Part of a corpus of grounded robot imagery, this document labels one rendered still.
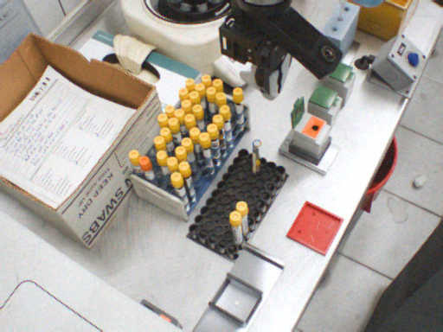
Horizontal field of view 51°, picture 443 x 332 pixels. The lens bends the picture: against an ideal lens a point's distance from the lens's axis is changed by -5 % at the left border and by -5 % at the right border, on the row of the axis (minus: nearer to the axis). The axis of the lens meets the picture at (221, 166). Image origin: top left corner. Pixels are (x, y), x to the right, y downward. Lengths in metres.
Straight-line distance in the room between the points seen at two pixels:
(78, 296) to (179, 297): 0.31
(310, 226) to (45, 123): 0.48
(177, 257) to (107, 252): 0.11
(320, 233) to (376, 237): 0.99
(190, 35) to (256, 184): 0.28
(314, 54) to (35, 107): 0.51
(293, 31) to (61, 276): 0.40
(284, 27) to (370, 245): 1.21
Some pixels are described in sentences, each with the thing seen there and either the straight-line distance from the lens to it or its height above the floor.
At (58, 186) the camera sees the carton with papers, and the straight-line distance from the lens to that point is 0.80.
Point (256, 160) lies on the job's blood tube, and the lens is 0.75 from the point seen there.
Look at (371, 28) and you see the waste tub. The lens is 1.02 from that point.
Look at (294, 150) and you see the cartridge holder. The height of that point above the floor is 0.90.
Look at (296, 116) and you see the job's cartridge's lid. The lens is 0.76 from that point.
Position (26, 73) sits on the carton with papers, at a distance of 0.93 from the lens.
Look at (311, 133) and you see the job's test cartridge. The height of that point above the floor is 0.95.
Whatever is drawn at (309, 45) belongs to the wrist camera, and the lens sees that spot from 0.63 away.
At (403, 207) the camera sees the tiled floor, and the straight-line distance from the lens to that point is 1.82.
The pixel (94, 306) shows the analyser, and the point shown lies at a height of 1.17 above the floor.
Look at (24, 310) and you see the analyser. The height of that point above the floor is 1.17.
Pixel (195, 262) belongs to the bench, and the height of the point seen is 0.87.
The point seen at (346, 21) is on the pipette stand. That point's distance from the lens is 0.90.
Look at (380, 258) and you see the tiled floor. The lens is 1.72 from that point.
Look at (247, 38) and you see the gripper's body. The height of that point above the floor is 1.13.
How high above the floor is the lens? 1.58
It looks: 60 degrees down
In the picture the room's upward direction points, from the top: 9 degrees counter-clockwise
